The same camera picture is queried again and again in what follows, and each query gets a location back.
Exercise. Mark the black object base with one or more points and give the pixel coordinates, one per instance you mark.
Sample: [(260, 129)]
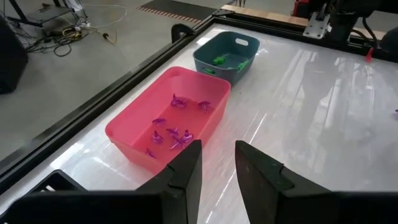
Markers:
[(11, 59)]

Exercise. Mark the black wheeled cart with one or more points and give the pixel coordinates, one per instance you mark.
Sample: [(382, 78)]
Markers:
[(43, 14)]

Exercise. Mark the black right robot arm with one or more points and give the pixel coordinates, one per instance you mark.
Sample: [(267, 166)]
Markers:
[(342, 18)]

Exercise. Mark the pink plastic bin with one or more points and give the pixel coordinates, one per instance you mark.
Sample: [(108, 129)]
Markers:
[(146, 115)]

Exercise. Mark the black metal table frame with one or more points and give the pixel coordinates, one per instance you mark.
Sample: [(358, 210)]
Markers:
[(93, 99)]

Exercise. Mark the dark mat orange striped edge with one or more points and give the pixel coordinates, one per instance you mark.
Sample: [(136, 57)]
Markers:
[(177, 8)]

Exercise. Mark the teal plastic bin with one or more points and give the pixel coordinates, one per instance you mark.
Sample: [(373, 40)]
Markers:
[(214, 49)]

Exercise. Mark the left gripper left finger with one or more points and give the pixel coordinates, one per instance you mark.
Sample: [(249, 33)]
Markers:
[(174, 199)]

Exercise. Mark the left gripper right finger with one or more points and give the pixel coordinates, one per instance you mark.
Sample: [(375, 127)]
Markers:
[(267, 199)]

